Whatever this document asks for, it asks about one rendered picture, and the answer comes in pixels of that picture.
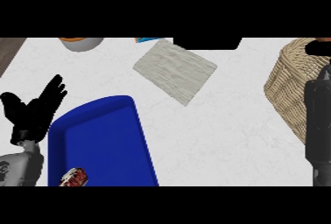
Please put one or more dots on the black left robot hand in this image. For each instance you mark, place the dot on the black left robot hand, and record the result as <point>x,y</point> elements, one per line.
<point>35,112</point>

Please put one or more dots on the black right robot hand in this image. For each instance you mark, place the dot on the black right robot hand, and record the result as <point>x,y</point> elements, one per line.
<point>319,48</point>

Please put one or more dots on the brown sweet potato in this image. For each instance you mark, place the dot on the brown sweet potato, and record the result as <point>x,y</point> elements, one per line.
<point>324,38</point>

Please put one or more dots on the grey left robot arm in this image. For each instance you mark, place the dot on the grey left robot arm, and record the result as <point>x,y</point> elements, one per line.
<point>19,167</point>

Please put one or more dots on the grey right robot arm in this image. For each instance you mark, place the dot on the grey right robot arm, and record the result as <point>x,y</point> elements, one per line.
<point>318,125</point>

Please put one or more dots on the wicker basket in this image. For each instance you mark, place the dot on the wicker basket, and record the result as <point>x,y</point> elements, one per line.
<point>288,87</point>

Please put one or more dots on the blue tray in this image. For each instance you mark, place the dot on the blue tray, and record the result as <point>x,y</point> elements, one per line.
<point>103,140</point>

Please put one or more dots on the brown wooden board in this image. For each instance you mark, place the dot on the brown wooden board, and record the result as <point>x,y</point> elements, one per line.
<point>7,52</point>

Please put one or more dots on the grey bowl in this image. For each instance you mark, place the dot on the grey bowl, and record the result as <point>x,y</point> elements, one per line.
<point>83,45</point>

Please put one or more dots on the black appliance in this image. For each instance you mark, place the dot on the black appliance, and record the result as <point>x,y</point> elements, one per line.
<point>207,43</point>

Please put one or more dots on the orange round food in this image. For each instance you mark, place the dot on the orange round food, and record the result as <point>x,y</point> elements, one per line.
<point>71,38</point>

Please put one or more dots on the blue and orange packet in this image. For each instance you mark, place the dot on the blue and orange packet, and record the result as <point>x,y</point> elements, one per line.
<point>146,39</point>

